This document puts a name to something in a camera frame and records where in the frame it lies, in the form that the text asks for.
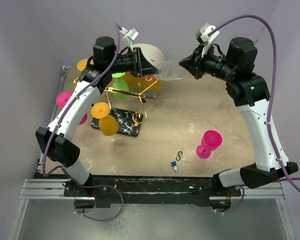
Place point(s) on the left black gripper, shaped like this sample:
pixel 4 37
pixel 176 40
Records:
pixel 141 66

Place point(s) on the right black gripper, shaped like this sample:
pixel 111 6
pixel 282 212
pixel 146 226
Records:
pixel 194 63

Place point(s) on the clear wine glass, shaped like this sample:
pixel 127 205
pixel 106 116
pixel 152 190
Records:
pixel 170 71

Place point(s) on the green wine glass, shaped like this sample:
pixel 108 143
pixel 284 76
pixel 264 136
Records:
pixel 120 84

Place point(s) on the orange wine glass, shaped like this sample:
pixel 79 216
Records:
pixel 106 122
pixel 84 63

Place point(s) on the pink wine glass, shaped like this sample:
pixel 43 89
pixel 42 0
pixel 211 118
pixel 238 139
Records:
pixel 210 141
pixel 63 98

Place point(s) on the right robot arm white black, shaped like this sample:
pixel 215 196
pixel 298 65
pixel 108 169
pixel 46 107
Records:
pixel 251 96

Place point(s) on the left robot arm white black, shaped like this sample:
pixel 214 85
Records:
pixel 55 140

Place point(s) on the pink wine glass front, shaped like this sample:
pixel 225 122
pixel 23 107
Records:
pixel 210 141

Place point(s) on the white round drawer cabinet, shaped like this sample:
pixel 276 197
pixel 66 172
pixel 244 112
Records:
pixel 148 84

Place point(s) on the black s-hook carabiner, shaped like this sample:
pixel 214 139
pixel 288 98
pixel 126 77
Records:
pixel 179 155

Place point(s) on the small blue white bottle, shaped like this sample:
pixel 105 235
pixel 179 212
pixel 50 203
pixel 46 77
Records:
pixel 174 166

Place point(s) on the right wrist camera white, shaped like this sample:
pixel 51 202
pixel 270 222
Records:
pixel 206 36

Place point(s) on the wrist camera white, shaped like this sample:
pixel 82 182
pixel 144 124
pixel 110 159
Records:
pixel 206 36
pixel 128 37

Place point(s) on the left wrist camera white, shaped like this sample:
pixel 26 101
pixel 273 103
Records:
pixel 128 37

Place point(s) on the gold wire wine glass rack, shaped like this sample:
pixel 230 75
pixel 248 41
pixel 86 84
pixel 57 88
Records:
pixel 130 113

